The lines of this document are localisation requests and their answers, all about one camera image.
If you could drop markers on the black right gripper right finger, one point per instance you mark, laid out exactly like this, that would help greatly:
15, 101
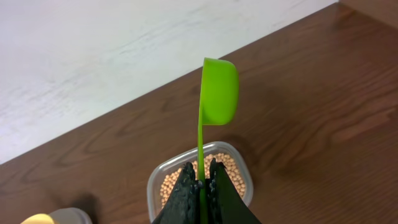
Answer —
225, 206

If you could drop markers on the pile of dried soybeans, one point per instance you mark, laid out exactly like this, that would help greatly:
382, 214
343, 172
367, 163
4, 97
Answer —
231, 168

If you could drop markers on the yellow plastic bowl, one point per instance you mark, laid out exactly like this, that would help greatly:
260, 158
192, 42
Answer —
41, 218

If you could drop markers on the clear plastic bean container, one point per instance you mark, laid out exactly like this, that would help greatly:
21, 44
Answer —
159, 173

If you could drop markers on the green plastic measuring scoop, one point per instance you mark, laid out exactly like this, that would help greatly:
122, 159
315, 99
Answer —
219, 93

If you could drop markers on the white digital kitchen scale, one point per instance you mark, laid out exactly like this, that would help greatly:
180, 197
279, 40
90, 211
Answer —
70, 216

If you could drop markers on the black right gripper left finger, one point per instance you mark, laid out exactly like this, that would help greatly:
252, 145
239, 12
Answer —
183, 205

